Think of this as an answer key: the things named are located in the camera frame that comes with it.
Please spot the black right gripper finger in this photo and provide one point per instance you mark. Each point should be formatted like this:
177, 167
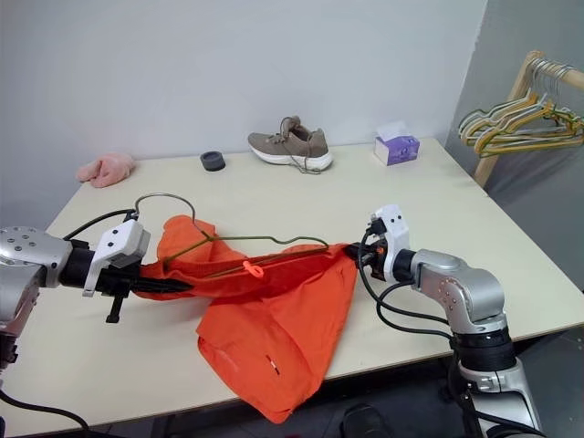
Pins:
354, 247
353, 253

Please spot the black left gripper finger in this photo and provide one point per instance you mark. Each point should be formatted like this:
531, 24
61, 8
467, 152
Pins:
159, 283
157, 289

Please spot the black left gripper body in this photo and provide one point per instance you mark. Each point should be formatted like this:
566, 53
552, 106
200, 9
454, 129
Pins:
116, 283

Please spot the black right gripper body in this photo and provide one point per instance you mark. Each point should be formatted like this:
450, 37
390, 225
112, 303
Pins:
376, 255

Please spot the orange garment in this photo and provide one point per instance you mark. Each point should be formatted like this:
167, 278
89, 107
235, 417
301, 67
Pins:
278, 315

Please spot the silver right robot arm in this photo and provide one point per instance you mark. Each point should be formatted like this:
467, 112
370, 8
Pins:
461, 292

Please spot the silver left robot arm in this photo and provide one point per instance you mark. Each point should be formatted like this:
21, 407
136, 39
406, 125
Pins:
27, 260

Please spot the purple tissue box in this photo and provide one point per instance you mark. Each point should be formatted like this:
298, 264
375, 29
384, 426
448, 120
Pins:
397, 147

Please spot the pink fluffy cloth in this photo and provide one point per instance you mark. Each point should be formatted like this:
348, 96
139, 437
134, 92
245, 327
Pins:
107, 169

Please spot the taupe sneaker with white sole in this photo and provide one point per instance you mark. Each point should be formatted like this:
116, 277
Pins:
292, 145

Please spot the black round cap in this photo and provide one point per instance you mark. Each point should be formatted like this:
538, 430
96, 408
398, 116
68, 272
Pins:
213, 161

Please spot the hangers on wooden rack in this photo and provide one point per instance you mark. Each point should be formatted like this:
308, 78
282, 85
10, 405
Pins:
487, 166

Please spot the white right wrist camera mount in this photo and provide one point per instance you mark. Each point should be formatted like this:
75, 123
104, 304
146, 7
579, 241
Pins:
394, 228

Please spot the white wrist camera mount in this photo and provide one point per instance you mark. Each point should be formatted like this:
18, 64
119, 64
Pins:
394, 228
119, 246

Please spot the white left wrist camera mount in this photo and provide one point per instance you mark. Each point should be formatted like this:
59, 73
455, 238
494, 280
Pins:
119, 246

